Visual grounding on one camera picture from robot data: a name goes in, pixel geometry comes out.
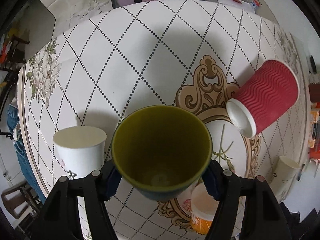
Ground orange and white cup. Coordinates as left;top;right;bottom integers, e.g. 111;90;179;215
190;183;219;235

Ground dark teal plastic cup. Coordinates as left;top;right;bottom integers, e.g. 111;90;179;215
111;105;213;201

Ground white paper cup with writing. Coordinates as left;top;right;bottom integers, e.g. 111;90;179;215
53;126;107;179

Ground white patterned tablecloth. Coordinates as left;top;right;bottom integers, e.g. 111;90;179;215
17;0;309;240

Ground small white paper cup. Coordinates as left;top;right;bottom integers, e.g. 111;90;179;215
270;155;300;195

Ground red corrugated paper cup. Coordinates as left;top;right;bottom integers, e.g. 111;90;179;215
226;59;300;138

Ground white upholstered chair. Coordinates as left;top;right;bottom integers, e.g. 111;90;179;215
40;0;113;34

